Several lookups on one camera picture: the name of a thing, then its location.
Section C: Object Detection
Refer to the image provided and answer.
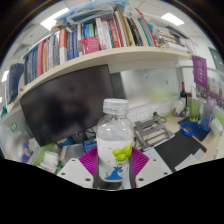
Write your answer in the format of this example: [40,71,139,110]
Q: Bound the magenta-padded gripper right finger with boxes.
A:
[130,147,174,189]

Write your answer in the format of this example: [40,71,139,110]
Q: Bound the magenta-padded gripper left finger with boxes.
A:
[56,147,99,190]

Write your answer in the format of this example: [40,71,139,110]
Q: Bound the clear plastic water bottle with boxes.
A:
[95,97,136,183]

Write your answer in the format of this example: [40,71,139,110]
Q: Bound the white tissue pack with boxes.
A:
[41,150,61,173]

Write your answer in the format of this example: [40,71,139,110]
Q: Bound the small blue box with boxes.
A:
[82,138,98,154]

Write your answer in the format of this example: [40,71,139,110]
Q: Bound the black desk mat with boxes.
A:
[153,131,208,173]

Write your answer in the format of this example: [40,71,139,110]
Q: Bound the grey metal laptop stand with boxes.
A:
[134,114,175,151]

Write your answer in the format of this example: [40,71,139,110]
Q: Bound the small white paper sheet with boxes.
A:
[174,148,205,172]

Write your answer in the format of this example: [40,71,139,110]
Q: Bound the black computer monitor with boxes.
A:
[19,64,116,148]

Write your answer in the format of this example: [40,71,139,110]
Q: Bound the translucent purple drink bottle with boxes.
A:
[200,97,217,132]

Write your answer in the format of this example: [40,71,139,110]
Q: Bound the dark wine bottle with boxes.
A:
[179,81,189,108]

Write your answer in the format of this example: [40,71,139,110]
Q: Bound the dark blue box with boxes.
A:
[7,63,25,104]

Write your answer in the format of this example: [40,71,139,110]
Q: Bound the purple hanging sign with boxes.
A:
[191,54,209,89]

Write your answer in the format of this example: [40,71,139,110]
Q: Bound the wooden shelf with books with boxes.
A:
[6,0,201,101]

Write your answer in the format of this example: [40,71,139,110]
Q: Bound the ceiling lights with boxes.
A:
[39,7,185,32]

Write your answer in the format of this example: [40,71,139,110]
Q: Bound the coiled blue cable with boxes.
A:
[179,121,200,137]

